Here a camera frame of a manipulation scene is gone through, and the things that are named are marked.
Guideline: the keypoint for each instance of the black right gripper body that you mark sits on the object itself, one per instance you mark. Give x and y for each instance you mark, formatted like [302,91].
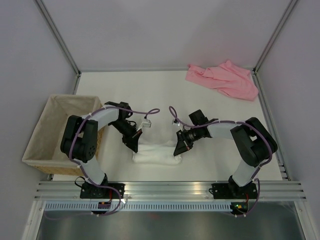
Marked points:
[188,137]

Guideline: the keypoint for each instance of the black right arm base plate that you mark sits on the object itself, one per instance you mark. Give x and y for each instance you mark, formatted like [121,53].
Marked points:
[225,191]

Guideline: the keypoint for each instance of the left aluminium frame post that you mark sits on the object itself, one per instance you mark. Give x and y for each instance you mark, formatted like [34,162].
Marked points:
[57,35]

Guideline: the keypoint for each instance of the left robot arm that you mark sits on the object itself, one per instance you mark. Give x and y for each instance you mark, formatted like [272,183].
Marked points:
[80,138]

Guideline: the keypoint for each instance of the pink t shirt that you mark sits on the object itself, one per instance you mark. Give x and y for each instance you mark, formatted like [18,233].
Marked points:
[227,78]

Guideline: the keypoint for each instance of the aluminium mounting rail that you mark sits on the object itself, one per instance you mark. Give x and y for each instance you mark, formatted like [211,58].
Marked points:
[171,191]

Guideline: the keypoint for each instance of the slotted grey cable duct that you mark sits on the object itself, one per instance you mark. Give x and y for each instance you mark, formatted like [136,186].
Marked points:
[138,206]

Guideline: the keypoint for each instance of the right aluminium frame post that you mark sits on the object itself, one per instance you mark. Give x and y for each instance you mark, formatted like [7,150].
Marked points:
[275,34]

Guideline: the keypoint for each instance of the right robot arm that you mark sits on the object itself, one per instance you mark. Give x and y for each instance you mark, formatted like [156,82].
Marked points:
[254,143]

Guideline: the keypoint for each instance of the aluminium frame post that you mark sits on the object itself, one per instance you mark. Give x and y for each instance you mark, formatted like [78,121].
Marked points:
[57,35]
[275,34]

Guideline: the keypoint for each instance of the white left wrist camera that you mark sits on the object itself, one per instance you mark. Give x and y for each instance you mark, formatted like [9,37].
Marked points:
[146,123]

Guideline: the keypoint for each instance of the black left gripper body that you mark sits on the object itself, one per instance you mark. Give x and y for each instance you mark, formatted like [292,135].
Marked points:
[129,133]

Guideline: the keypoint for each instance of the wicker basket cloth lining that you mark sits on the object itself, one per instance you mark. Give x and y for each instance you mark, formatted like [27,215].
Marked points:
[43,150]

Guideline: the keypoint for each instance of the white t shirt robot print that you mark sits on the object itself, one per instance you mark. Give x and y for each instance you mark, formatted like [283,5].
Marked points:
[156,146]

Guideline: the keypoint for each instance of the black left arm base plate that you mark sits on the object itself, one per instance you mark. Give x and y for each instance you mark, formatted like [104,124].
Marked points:
[89,191]

